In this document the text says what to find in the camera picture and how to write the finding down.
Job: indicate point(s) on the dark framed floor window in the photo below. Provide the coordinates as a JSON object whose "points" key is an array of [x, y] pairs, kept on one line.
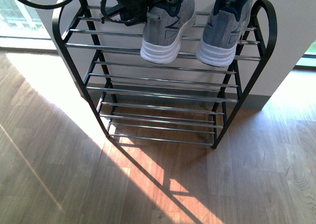
{"points": [[22, 28]]}

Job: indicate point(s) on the black metal shoe rack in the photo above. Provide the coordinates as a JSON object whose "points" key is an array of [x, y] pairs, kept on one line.
{"points": [[155, 97]]}

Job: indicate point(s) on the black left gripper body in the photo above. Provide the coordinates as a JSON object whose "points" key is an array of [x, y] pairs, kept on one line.
{"points": [[129, 12]]}

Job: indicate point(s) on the grey knit sneaker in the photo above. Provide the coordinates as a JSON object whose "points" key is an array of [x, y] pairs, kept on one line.
{"points": [[166, 24], [225, 25]]}

